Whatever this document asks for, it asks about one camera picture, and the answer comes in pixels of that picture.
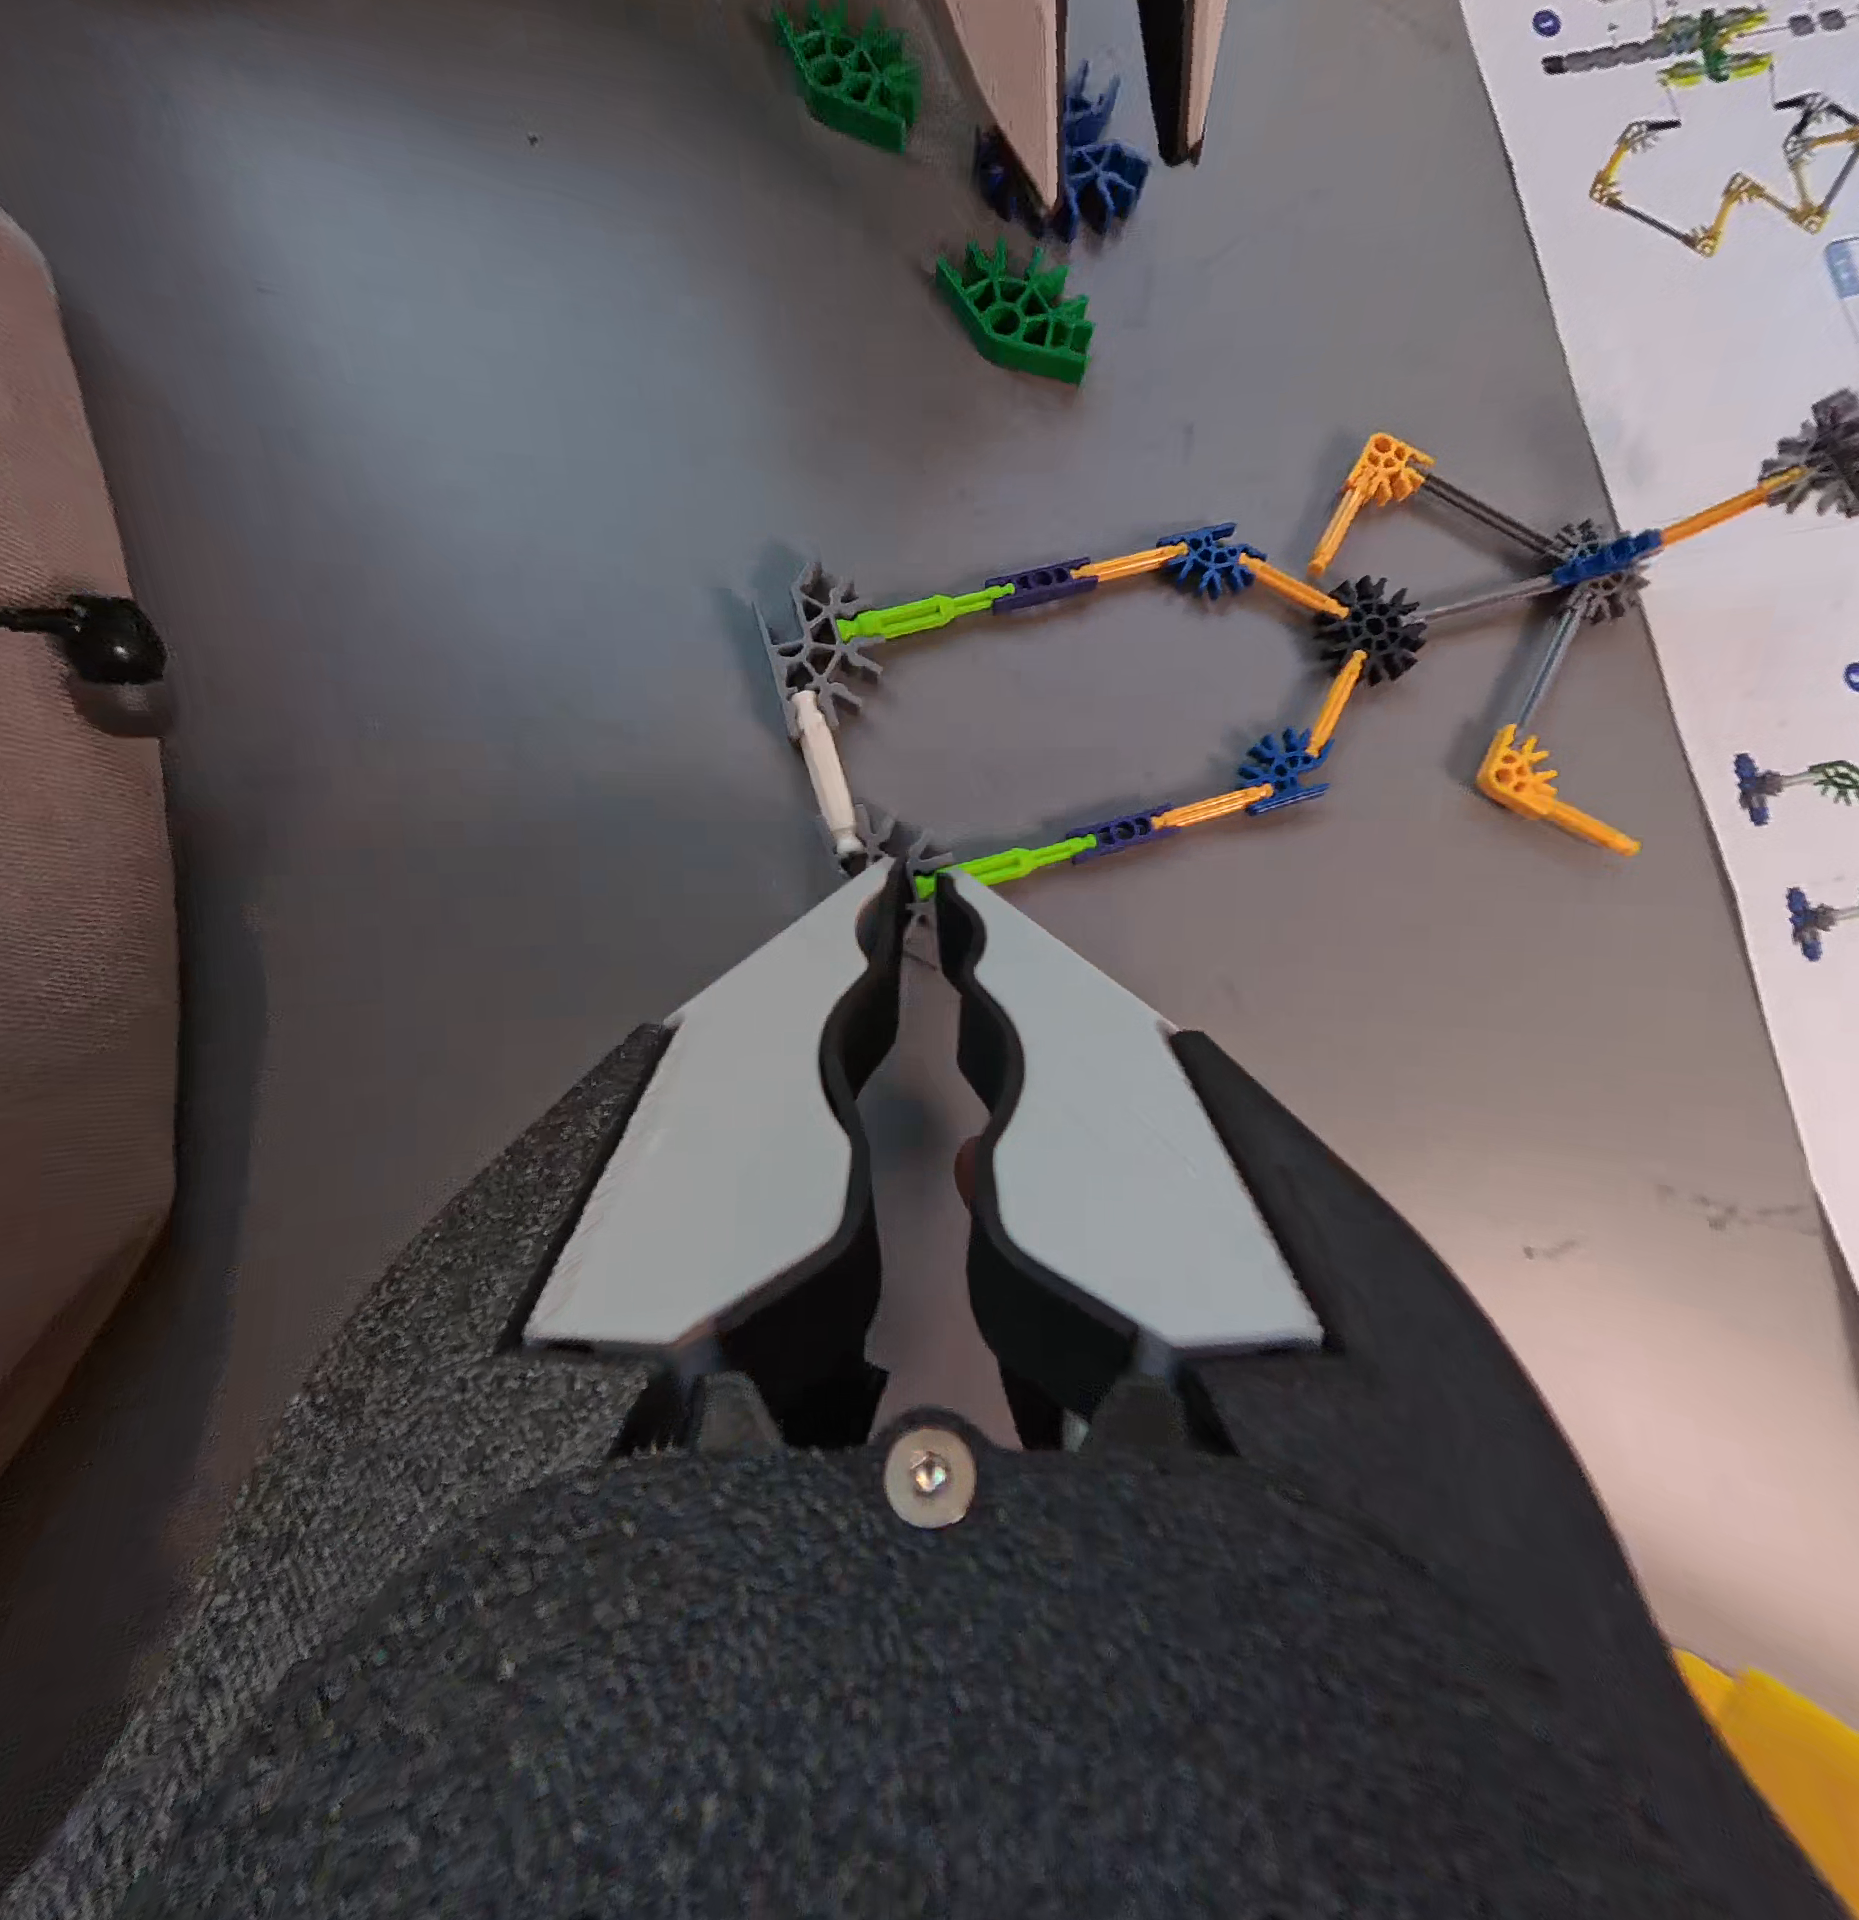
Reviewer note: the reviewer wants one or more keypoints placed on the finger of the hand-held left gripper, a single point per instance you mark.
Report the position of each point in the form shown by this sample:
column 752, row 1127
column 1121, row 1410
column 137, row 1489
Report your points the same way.
column 1192, row 59
column 1020, row 76

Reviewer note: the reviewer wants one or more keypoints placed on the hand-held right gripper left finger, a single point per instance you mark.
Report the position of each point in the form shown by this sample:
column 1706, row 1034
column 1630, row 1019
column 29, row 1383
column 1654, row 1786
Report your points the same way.
column 706, row 1187

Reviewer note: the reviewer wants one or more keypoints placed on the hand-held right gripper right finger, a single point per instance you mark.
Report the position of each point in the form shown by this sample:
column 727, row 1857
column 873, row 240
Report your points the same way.
column 1141, row 1187

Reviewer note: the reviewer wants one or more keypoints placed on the blue snowflake connector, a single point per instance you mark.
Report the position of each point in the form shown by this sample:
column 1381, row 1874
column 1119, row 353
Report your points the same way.
column 1100, row 165

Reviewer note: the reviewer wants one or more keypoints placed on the green fan connector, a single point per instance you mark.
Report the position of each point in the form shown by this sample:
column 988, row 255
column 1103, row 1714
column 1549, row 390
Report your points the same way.
column 1027, row 323
column 854, row 81

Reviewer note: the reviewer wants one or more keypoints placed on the light green toy rod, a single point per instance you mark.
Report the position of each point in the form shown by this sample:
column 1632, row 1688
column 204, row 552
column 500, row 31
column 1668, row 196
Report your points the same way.
column 1012, row 865
column 928, row 610

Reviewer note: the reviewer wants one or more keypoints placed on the grey snowflake connector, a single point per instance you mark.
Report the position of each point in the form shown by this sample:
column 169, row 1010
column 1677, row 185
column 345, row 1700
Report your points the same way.
column 816, row 647
column 899, row 844

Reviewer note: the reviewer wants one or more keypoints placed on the white toy rod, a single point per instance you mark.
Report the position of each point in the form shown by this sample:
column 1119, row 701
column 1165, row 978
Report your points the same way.
column 825, row 779

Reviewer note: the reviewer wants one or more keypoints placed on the yellow toy rod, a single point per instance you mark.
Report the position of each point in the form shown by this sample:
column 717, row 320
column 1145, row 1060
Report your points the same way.
column 1596, row 829
column 1334, row 533

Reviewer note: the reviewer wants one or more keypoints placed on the multicolour rod and connector assembly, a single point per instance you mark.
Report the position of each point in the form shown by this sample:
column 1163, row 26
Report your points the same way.
column 1367, row 629

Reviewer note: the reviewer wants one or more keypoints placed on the yellow plastic bin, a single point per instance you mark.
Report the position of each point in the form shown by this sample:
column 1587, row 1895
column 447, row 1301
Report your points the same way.
column 1813, row 1801

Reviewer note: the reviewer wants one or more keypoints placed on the white toy instruction sheet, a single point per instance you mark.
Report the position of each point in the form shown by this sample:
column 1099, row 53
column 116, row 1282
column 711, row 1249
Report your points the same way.
column 1740, row 301

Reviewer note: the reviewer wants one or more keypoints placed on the person's torso in beige sweater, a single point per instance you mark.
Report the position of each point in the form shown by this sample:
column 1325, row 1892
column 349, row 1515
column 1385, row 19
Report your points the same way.
column 62, row 900

